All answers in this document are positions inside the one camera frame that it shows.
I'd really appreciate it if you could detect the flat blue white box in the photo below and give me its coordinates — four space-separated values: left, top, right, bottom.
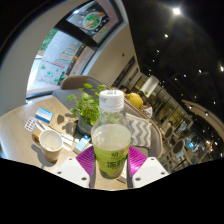
34 107 54 124

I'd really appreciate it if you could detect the group of dining chairs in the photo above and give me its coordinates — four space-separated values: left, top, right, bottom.
159 119 214 168

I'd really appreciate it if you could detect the blister pill pack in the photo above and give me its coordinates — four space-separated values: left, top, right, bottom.
23 116 38 132

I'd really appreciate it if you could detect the clear bottle with green label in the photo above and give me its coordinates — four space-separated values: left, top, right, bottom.
90 89 132 180

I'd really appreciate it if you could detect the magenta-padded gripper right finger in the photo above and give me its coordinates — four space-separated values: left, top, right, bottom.
126 145 170 189

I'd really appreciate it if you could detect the white paper packet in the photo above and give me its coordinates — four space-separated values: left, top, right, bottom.
59 132 80 147

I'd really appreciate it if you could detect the large window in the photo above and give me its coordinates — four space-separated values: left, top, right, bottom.
25 0 124 99

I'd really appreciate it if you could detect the tan mug with white inside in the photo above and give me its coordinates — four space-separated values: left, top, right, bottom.
31 129 64 164

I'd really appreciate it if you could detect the food poster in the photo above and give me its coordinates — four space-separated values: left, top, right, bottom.
65 1 123 44

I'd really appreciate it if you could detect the grey white zigzag cushion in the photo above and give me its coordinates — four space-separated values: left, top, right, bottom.
124 112 153 149

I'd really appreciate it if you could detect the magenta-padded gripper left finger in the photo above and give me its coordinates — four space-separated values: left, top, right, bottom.
54 144 98 189

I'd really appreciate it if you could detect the group of ceiling lights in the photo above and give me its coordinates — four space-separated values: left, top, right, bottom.
154 6 224 88

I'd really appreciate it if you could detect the small blue white carton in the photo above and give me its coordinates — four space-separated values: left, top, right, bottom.
73 134 92 155

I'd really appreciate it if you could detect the green potted plant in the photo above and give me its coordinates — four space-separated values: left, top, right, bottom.
65 82 108 136

